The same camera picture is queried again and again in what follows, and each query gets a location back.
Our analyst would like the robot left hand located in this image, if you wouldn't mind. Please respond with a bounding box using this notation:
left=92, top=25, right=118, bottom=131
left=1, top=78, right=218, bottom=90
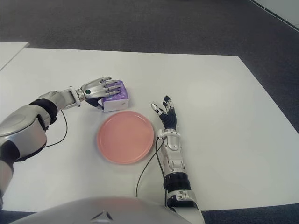
left=80, top=76, right=122, bottom=110

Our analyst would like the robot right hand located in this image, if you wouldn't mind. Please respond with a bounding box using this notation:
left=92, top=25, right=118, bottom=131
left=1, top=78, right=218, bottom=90
left=151, top=95, right=178, bottom=129

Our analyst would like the purple tissue paper pack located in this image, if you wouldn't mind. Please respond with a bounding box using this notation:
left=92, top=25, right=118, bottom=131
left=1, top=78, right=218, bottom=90
left=97, top=80, right=130, bottom=114

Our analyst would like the pink round plate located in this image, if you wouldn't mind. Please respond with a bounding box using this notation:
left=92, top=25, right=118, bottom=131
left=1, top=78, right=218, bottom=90
left=97, top=111, right=155, bottom=165

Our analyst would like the white side table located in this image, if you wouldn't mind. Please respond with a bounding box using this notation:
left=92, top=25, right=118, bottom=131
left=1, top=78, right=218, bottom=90
left=0, top=42, right=29, bottom=70

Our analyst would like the grey robot torso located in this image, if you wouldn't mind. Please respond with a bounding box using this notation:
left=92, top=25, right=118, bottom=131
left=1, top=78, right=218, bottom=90
left=16, top=197, right=185, bottom=224

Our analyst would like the black cable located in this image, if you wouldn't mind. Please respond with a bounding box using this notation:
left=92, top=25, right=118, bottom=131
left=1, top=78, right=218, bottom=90
left=44, top=109, right=68, bottom=148
left=135, top=137, right=163, bottom=198
left=155, top=149, right=168, bottom=208

